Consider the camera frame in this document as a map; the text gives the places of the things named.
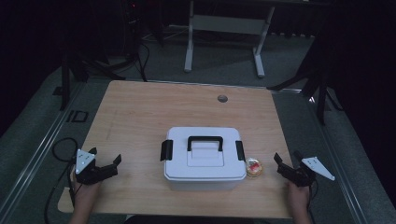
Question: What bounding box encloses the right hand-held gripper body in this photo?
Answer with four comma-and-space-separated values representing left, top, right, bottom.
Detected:
277, 156, 336, 188

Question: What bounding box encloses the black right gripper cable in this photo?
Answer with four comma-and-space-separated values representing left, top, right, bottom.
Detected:
306, 178, 319, 213

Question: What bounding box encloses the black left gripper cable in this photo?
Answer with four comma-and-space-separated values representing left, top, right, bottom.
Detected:
43, 137, 79, 224

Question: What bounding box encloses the person's left hand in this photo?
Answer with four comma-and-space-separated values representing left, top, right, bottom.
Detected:
72, 169, 103, 209

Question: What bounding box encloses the white metal desk frame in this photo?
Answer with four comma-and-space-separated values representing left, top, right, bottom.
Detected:
183, 0, 276, 78

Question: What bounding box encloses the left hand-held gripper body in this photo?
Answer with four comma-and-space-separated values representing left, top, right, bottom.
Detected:
74, 148, 120, 186

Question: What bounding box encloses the round clear-wrapped snack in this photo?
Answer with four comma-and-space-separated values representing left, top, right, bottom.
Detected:
245, 157, 263, 178

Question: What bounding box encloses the person's right hand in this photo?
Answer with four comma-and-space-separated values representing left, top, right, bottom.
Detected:
285, 180, 312, 213

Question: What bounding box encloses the metal floor rail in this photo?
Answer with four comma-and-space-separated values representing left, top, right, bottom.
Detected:
0, 81, 87, 216
306, 96, 370, 224

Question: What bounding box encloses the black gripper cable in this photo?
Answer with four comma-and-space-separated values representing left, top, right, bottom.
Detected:
306, 178, 319, 213
43, 137, 79, 224

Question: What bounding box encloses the white plastic storage box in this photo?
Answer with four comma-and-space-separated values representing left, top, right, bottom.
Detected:
160, 126, 248, 182

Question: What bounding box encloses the black metal stand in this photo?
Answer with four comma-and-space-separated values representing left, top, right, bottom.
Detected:
52, 46, 148, 111
266, 46, 345, 126

